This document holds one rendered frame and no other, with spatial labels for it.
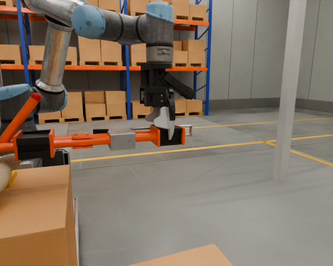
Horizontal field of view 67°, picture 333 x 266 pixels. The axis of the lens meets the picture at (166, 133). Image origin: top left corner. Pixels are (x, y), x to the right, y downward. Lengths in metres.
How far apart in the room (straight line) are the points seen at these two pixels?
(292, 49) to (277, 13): 9.07
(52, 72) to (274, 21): 11.41
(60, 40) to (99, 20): 0.45
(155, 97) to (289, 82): 2.68
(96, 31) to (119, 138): 0.27
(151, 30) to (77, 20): 0.18
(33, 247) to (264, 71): 11.52
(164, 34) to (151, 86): 0.14
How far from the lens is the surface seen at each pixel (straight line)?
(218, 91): 10.56
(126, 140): 0.69
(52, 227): 0.58
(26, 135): 0.74
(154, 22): 0.71
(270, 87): 12.08
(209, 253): 1.24
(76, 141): 0.68
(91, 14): 0.68
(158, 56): 0.70
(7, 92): 1.16
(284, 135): 3.35
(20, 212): 0.66
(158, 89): 0.70
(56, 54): 1.14
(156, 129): 0.70
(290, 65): 3.28
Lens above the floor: 1.30
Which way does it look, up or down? 13 degrees down
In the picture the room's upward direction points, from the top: straight up
